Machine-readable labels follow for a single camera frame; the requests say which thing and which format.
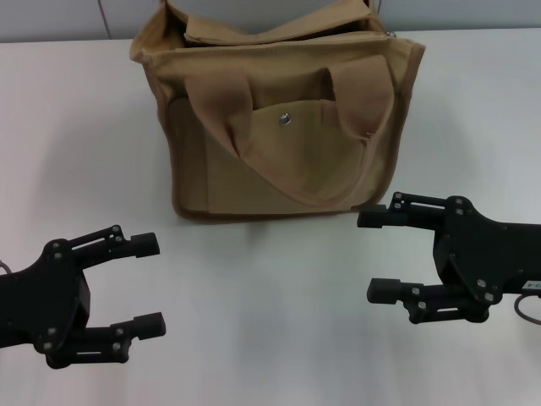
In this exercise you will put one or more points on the khaki canvas food bag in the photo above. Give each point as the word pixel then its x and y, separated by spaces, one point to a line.
pixel 296 169

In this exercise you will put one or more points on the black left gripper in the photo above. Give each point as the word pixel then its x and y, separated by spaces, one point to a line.
pixel 46 296

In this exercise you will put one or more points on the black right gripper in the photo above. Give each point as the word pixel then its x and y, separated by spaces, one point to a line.
pixel 490 254

